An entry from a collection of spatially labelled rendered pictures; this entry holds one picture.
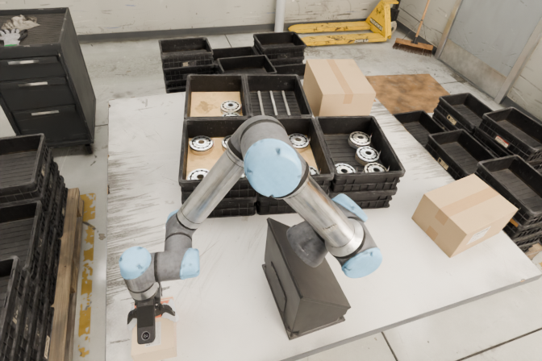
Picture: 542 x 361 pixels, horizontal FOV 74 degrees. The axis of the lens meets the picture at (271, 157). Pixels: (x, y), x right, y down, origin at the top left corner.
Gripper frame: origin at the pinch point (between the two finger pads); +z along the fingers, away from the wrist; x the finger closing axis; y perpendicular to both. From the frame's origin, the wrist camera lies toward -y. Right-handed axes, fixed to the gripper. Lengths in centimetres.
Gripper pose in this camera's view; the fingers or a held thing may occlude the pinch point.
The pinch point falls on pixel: (154, 326)
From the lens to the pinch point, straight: 126.9
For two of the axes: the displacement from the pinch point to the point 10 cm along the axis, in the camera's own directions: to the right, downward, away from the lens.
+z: -0.7, 7.4, 6.7
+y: -2.1, -6.7, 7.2
